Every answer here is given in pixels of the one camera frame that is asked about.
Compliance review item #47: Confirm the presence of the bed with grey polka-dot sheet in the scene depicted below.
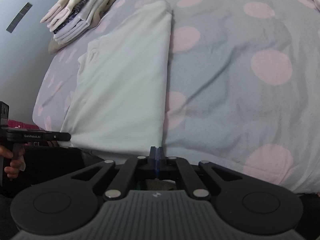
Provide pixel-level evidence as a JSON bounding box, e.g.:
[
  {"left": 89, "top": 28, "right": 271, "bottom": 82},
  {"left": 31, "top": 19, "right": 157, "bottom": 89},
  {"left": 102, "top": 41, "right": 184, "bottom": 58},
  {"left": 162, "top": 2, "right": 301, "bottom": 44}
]
[{"left": 32, "top": 0, "right": 320, "bottom": 194}]

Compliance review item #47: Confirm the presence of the stack of folded clothes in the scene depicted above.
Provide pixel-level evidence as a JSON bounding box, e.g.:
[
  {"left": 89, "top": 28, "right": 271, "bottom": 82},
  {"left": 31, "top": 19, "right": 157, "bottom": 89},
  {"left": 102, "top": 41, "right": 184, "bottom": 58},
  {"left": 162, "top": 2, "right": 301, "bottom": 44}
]
[{"left": 40, "top": 0, "right": 122, "bottom": 46}]

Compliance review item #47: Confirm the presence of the grey wall strip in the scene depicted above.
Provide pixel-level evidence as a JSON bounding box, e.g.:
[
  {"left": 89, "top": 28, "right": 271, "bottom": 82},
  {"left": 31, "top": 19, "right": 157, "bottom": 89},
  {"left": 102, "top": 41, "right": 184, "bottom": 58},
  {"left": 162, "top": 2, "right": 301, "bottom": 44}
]
[{"left": 6, "top": 2, "right": 33, "bottom": 34}]

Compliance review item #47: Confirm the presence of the person's left hand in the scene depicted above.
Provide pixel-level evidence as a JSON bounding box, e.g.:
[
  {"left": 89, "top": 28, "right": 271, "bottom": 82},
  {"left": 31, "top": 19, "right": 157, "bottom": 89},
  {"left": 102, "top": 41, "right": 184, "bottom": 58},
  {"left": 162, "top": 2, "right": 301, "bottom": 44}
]
[{"left": 0, "top": 145, "right": 25, "bottom": 180}]

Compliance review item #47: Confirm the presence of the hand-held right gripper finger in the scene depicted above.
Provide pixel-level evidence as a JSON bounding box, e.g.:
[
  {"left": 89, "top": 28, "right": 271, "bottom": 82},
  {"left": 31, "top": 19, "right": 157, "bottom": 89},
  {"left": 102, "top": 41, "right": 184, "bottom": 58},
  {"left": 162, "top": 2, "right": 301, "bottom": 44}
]
[
  {"left": 157, "top": 147, "right": 247, "bottom": 200},
  {"left": 71, "top": 146, "right": 157, "bottom": 200}
]

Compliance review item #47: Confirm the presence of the white long-sleeved garment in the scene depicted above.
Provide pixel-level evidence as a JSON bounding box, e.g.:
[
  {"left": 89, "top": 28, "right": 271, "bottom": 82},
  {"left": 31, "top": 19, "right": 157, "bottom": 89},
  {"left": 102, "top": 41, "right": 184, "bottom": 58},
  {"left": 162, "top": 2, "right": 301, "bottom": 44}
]
[{"left": 60, "top": 0, "right": 173, "bottom": 157}]

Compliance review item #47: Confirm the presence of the pink patterned cloth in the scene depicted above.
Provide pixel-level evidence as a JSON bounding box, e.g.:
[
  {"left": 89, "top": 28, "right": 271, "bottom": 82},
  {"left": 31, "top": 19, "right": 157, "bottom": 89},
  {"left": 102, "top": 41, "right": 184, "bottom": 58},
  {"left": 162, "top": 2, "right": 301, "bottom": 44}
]
[{"left": 7, "top": 120, "right": 42, "bottom": 131}]

